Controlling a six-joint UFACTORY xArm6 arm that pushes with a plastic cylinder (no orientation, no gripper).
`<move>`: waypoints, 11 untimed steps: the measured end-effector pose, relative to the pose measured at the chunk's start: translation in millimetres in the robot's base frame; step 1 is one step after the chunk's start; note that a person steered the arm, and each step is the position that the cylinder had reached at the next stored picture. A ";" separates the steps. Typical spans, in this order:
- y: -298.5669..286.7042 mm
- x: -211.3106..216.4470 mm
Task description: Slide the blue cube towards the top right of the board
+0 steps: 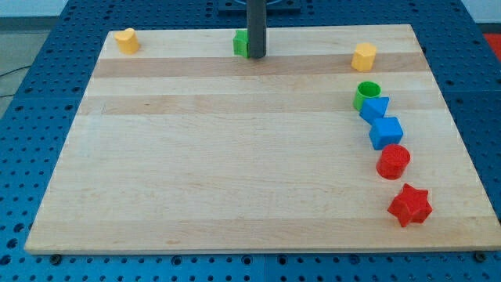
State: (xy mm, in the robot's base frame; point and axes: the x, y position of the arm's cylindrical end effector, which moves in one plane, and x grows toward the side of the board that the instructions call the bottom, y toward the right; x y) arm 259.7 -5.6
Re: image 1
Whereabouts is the green cylinder block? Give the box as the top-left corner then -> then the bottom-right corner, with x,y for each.
353,81 -> 381,111

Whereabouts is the yellow hexagon block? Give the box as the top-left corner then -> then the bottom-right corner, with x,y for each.
351,42 -> 377,71

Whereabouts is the blue triangle block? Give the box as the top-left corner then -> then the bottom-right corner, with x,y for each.
359,97 -> 391,125

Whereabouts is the blue cube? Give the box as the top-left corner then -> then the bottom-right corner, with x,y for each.
369,117 -> 404,150

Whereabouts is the red star block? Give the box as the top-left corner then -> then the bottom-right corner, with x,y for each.
387,183 -> 433,227

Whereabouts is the wooden board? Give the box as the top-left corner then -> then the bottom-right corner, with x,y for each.
25,24 -> 500,255

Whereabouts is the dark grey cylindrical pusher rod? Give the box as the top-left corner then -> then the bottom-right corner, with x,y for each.
247,0 -> 267,59

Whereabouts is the yellow heart block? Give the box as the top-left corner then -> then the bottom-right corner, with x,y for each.
114,28 -> 140,55

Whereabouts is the red cylinder block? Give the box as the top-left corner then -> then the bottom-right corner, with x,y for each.
376,144 -> 411,180

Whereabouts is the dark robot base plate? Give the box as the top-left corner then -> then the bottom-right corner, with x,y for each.
217,0 -> 302,16

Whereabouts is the green block behind rod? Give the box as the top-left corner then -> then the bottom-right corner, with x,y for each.
232,30 -> 249,58

